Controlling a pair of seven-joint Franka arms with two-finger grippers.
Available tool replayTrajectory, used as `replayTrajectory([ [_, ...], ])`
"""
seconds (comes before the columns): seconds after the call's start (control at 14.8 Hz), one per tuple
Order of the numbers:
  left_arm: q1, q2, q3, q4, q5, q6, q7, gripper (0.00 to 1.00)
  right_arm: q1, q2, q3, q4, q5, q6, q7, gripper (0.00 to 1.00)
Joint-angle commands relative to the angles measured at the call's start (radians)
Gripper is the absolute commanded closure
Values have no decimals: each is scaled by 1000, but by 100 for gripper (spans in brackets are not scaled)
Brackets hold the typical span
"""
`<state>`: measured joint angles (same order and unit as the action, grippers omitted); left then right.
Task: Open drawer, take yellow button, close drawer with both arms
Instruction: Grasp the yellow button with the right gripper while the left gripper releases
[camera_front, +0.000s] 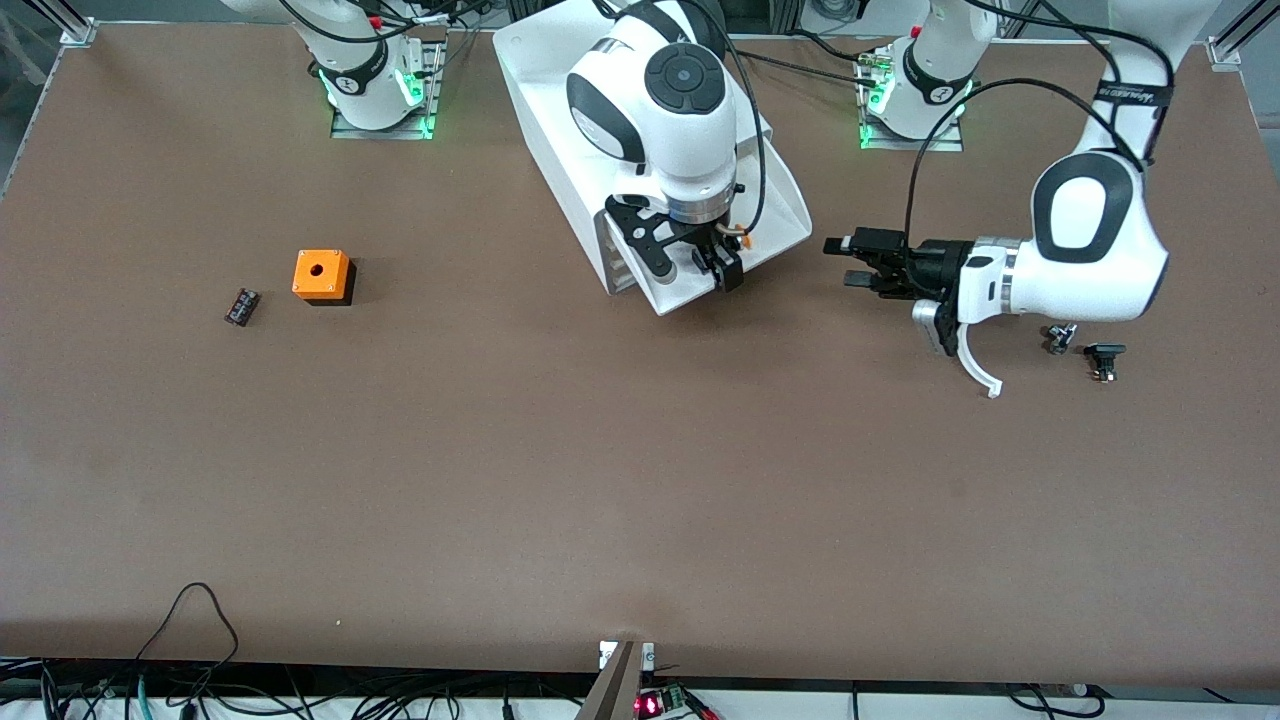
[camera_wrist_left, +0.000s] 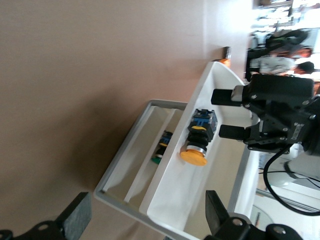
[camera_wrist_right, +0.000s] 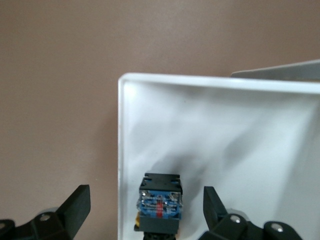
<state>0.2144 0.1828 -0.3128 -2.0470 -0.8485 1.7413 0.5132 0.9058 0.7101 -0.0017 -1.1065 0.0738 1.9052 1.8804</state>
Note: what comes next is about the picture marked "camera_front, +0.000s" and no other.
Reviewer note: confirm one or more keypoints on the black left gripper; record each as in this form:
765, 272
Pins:
936, 266

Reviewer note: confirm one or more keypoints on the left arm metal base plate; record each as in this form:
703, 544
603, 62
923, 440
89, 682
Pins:
940, 145

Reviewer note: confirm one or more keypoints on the brown beam at table edge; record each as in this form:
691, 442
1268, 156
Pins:
615, 690

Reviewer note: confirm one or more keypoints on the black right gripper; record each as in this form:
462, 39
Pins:
712, 247

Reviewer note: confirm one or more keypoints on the small black terminal block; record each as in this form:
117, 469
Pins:
241, 307

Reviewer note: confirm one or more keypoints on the orange box with hole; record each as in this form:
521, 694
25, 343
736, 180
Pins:
335, 275

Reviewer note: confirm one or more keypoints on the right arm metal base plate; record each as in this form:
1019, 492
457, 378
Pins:
400, 132

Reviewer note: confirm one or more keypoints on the green circuit board red light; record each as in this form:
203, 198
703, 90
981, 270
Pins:
652, 705

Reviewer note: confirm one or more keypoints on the black push-button switch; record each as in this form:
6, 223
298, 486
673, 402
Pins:
1104, 350

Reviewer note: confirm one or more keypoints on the aluminium frame profile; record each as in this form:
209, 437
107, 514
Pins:
75, 30
1228, 48

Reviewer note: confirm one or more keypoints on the small metal pipe fitting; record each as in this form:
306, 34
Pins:
1058, 340

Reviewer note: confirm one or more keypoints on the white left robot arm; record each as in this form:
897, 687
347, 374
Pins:
1090, 260

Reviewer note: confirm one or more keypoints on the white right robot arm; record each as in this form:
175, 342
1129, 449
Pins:
690, 120

